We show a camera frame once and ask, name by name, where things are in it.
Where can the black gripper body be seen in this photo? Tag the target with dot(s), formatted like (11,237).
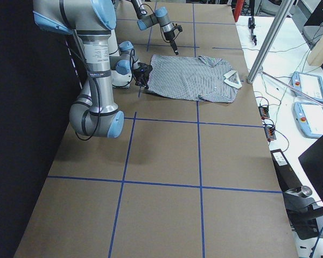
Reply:
(169,36)
(140,78)

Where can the navy white striped polo shirt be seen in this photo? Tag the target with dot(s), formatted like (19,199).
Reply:
(201,78)

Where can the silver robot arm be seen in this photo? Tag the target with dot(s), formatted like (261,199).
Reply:
(92,23)
(148,18)

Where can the red cylinder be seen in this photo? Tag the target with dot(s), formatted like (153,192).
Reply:
(238,9)

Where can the black tripod stick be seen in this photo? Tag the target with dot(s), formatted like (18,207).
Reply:
(251,22)

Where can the far blue teach pendant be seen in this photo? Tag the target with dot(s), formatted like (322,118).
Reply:
(309,84)

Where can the blue teach pendant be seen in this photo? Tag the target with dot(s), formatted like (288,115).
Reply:
(309,84)
(309,119)

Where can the near blue teach pendant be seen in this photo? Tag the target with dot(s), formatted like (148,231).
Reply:
(309,119)

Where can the black power box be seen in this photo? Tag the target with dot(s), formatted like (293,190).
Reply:
(287,178)

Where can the black monitor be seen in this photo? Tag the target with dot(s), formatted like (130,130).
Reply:
(311,161)

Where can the aluminium frame post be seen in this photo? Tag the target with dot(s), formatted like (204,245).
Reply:
(269,39)

